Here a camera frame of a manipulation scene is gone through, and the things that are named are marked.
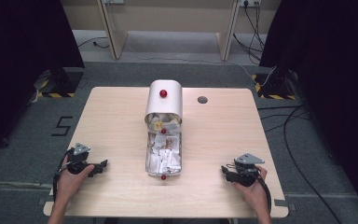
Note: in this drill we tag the yellow packet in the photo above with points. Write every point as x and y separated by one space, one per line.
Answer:
158 125

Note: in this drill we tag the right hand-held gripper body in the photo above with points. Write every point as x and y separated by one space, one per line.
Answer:
245 174

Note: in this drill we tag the heap of crumpled white packets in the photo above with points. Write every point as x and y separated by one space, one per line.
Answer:
167 119

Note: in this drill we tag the person's left hand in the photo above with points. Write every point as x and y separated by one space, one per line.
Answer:
67 185

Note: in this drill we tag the black curtain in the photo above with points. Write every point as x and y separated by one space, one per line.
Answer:
21 62
332 77

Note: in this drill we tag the beige desk leg panel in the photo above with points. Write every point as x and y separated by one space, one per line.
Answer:
113 34
228 37

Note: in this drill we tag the grey round table grommet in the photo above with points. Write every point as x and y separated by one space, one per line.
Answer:
202 100

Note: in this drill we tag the white wall socket strip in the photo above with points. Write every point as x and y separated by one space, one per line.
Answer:
250 3

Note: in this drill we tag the white cabinet with red knob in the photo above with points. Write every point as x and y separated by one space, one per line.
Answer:
164 104

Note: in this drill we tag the person's right hand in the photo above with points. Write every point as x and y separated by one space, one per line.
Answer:
256 196

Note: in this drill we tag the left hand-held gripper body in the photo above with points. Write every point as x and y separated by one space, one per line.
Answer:
78 161

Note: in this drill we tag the black yellow striped stand base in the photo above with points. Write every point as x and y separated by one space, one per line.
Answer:
273 88
59 84

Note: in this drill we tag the pile of white paper packets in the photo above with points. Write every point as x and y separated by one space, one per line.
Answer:
163 154

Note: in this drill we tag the small white drawer red knob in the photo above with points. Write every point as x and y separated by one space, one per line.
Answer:
163 131

